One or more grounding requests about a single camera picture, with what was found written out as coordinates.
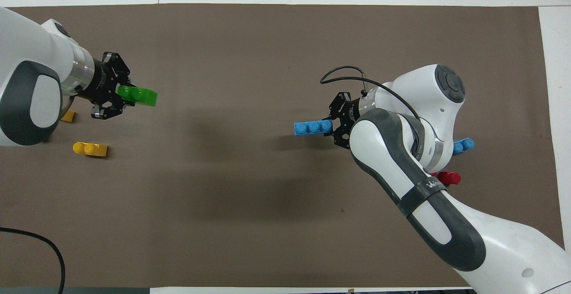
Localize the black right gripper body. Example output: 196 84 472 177
343 97 363 130

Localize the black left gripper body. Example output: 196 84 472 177
80 58 119 108

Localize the blue three-stud toy brick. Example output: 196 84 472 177
294 119 334 137
453 137 475 155

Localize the green two-stud toy brick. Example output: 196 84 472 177
117 85 158 107

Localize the brown table mat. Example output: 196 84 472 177
0 3 563 288

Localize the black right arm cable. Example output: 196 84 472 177
320 65 421 121

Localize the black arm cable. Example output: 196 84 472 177
0 227 66 294
320 65 421 121

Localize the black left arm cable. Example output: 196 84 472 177
0 227 66 294

